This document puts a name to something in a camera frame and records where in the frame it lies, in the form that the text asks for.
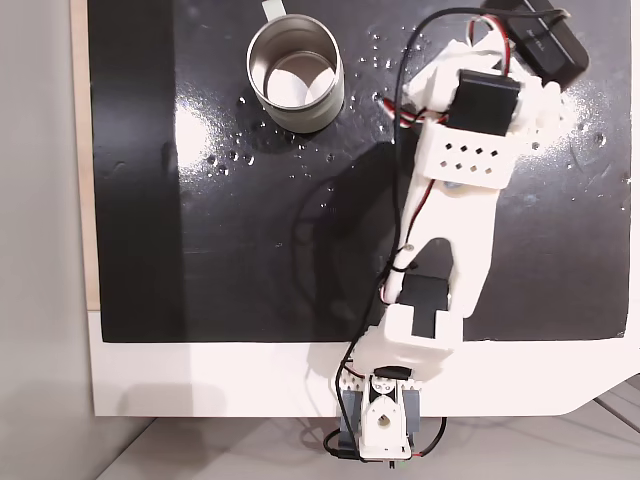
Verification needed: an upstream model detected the black camera cable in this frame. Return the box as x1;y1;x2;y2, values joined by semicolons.
322;6;572;462

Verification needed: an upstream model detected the black camera box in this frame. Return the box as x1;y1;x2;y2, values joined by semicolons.
481;0;591;85

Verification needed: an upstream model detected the grey table clamp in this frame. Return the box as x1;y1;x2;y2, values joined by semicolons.
338;389;426;452

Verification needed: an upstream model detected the black table mat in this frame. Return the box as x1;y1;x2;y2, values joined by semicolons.
86;0;631;345

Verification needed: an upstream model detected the pale green steel mug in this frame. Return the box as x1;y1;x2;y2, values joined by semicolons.
245;0;347;134

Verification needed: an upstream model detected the red white servo wire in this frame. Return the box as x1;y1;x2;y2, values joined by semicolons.
380;95;454;132
466;13;517;77

